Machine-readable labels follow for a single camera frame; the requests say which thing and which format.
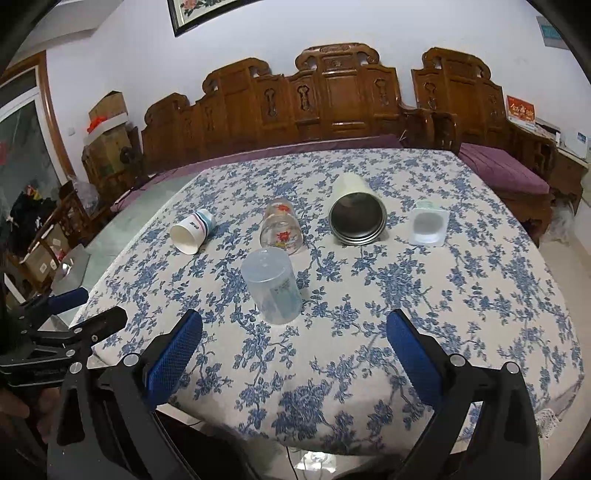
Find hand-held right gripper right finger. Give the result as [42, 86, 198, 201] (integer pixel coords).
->
[386, 308, 542, 480]

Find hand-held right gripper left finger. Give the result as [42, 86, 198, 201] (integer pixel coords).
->
[46, 308, 204, 480]

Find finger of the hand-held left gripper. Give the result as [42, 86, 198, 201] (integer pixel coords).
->
[68, 306, 129, 358]
[10, 287, 90, 325]

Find translucent plastic cup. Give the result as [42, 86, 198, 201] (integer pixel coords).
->
[240, 247, 303, 326]

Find white paper cup blue stripes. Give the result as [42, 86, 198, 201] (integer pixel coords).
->
[170, 209, 217, 256]

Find white square plastic cup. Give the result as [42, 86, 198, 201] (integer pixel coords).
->
[408, 200, 450, 246]

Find cream steel thermos cup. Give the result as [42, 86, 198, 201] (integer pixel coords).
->
[328, 172, 387, 247]

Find clear glass cup red flower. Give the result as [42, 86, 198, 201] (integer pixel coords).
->
[259, 198, 304, 254]

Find shiny metal box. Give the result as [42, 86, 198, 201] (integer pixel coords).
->
[50, 244, 91, 291]

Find small wooden chair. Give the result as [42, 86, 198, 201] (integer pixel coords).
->
[27, 188, 95, 261]

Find blue floral tablecloth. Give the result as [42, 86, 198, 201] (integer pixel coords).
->
[85, 148, 585, 456]

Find large cardboard box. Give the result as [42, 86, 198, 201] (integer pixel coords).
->
[82, 124, 140, 188]

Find small cardboard box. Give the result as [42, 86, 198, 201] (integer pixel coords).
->
[87, 91, 128, 126]

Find clear plastic bag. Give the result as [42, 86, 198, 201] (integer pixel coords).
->
[539, 198, 579, 246]

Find purple armchair cushion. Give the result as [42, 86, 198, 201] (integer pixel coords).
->
[457, 142, 551, 195]

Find purple bench cushion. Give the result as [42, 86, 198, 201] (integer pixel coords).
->
[110, 134, 405, 210]

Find wooden side cabinet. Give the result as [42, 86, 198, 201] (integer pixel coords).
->
[508, 121, 590, 206]

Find carved wooden armchair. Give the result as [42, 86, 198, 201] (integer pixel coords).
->
[410, 46, 557, 234]

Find carved wooden sofa bench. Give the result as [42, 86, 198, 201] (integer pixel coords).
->
[139, 42, 419, 183]

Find red gift box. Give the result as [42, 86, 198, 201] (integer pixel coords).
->
[505, 95, 537, 123]

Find white carton box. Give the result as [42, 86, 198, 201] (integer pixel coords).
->
[536, 117, 591, 161]

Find framed flower picture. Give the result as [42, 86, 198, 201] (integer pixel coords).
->
[167, 0, 265, 38]

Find wooden door frame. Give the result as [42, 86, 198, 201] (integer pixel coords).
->
[0, 51, 75, 185]

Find blue wall sign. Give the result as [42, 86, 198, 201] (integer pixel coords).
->
[536, 16, 567, 49]

